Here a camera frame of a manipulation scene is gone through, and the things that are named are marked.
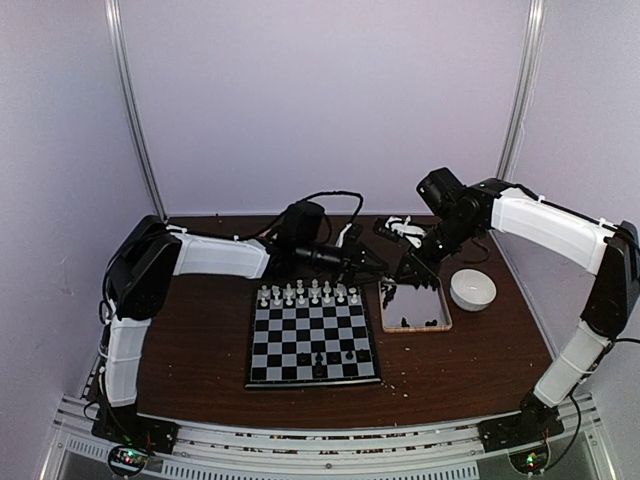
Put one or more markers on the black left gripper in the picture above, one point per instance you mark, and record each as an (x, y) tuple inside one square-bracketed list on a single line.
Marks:
[(351, 260)]

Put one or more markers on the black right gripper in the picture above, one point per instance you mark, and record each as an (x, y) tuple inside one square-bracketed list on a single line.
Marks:
[(423, 269)]

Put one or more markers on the black and white chessboard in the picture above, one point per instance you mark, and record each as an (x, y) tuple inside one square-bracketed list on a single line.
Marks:
[(309, 317)]

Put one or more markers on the black chess king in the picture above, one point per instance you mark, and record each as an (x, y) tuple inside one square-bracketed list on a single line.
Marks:
[(319, 370)]

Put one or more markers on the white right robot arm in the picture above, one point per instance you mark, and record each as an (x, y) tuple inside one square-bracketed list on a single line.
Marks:
[(593, 264)]

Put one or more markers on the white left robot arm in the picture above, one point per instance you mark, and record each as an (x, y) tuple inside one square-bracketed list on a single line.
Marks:
[(137, 280)]

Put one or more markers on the white ceramic bowl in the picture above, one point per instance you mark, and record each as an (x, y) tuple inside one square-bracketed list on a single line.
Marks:
[(471, 290)]

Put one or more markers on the wooden rimmed metal tray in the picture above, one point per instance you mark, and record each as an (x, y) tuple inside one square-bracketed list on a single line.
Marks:
[(409, 309)]

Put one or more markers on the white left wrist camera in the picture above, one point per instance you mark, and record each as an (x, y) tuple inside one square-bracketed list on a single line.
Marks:
[(349, 235)]

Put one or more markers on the right aluminium corner post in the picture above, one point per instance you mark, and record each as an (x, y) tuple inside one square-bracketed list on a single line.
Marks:
[(524, 88)]

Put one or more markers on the aluminium corner post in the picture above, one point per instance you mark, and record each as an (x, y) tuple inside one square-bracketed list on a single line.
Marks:
[(118, 41), (524, 88)]

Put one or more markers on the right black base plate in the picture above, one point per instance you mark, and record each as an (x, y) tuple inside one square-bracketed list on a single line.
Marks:
[(527, 444)]

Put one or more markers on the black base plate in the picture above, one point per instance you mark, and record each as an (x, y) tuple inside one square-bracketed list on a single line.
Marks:
[(527, 444), (132, 452)]

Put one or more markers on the aluminium front rail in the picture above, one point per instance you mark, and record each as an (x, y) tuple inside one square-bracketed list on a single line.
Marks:
[(445, 450)]

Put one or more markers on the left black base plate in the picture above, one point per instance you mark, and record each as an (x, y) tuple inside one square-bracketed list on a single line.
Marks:
[(132, 452)]

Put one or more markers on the left aluminium corner post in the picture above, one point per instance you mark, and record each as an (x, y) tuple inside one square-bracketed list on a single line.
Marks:
[(118, 41)]

